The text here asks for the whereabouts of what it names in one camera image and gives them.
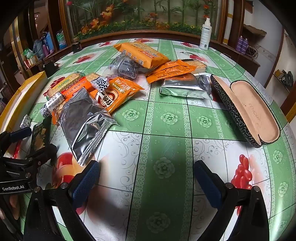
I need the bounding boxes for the black holder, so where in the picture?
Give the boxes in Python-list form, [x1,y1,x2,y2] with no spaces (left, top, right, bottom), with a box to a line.
[72,42,81,54]
[43,61,58,78]

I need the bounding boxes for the large orange cracker pack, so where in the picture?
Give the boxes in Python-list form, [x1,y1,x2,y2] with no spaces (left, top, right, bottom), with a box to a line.
[113,42,170,69]

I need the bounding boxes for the flower display window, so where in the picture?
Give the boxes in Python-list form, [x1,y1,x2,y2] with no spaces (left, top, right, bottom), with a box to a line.
[65,0,221,39]

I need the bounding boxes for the silver foil packet right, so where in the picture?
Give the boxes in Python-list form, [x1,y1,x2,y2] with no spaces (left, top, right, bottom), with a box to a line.
[159,73,213,100]

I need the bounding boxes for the small white wrapped snack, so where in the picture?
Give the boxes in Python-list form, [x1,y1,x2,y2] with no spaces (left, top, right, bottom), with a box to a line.
[40,92,65,118]

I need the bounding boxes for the purple bottles on shelf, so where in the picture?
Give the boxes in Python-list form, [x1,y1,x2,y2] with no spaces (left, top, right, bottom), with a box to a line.
[235,36,249,55]

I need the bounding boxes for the green yellow cracker pack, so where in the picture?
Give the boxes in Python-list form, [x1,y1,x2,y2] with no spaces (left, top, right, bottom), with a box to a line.
[44,71,85,99]

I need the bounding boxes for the open black glasses case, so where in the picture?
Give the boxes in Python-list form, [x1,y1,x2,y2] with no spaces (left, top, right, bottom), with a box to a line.
[210,75,280,148]

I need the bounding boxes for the black holder near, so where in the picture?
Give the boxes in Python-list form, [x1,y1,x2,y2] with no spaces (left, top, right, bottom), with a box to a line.
[43,61,58,78]

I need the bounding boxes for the silver foil packet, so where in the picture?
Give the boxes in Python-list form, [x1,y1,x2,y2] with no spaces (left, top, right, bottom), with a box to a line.
[159,73,213,100]
[58,88,117,166]

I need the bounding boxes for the blue bottles on shelf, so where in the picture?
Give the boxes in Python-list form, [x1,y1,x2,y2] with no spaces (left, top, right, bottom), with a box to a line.
[33,32,54,60]

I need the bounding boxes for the white spray bottle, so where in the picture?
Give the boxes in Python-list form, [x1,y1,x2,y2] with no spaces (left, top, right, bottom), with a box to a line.
[199,18,212,50]

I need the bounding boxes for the orange round-logo snack bag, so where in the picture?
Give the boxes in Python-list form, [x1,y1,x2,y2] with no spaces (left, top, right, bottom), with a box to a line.
[90,77,144,114]

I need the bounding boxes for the orange flat snack packet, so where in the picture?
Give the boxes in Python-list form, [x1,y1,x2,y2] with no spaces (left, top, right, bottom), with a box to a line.
[146,60,196,84]

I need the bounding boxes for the dark green snack packet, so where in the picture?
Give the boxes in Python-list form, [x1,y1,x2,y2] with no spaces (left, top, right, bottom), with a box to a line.
[30,115,52,155]

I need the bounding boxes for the yellow storage box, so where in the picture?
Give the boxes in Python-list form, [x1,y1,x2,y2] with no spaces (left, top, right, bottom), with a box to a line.
[1,71,48,133]

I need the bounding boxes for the silver foil packet left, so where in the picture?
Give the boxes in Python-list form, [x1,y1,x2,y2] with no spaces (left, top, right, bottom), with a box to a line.
[58,88,117,166]

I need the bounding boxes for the black white patterned candy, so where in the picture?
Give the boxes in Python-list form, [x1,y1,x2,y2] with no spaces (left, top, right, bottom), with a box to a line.
[90,76,109,92]

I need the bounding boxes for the clear grey snack packet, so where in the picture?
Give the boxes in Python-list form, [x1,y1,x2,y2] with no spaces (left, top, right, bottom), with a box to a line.
[104,54,138,80]

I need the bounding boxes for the black holder far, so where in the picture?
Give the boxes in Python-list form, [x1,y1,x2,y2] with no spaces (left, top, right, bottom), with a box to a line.
[72,42,81,54]

